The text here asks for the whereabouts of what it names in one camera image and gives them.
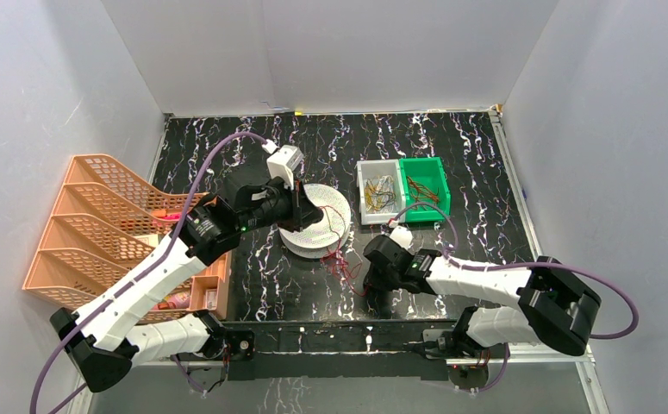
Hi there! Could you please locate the white perforated cable spool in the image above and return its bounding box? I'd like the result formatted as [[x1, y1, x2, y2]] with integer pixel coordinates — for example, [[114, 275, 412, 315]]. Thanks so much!
[[279, 184, 352, 260]]

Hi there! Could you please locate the red wire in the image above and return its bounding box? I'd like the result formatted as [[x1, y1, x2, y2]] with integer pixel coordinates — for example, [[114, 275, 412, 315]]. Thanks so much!
[[317, 204, 370, 298]]

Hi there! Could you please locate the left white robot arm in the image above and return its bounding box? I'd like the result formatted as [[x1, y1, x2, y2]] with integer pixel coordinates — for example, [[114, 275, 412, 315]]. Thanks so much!
[[50, 177, 324, 392]]

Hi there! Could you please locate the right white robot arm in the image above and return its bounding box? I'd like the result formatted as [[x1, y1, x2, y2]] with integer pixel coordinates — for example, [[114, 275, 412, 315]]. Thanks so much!
[[364, 235, 602, 357]]

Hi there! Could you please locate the white parts bin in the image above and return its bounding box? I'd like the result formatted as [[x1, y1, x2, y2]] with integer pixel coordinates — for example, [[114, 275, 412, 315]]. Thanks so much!
[[356, 160, 405, 225]]

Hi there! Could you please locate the green parts bin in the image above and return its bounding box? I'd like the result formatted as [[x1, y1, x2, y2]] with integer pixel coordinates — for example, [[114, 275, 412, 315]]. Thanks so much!
[[399, 157, 452, 216]]

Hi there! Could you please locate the orange file organizer rack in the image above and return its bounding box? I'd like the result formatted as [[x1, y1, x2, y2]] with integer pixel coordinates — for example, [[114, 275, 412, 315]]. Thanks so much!
[[22, 153, 233, 324]]

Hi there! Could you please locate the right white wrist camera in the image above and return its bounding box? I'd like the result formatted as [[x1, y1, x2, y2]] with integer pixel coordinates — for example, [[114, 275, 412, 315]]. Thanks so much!
[[389, 220, 414, 250]]

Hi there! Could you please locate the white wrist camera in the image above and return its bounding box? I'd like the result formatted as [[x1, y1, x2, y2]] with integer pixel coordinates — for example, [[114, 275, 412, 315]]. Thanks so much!
[[262, 140, 303, 190], [389, 220, 414, 250]]

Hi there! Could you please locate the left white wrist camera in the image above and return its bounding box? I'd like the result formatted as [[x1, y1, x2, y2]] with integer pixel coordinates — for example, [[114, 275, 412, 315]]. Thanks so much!
[[262, 140, 303, 190]]

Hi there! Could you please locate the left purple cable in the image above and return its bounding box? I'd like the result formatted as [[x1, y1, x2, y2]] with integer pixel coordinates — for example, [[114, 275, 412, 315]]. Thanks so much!
[[28, 131, 272, 414]]

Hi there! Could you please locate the yellow wires bundle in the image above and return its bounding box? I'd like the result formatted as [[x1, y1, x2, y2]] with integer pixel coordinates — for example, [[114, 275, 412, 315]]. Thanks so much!
[[365, 175, 401, 214]]

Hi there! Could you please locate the red wires bundle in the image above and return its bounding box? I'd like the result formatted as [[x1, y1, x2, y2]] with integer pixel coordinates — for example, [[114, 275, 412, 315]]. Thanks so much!
[[406, 177, 442, 205]]

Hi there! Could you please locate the aluminium frame rail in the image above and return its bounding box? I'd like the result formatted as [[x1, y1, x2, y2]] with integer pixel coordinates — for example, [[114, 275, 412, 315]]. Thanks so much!
[[487, 114, 612, 414]]

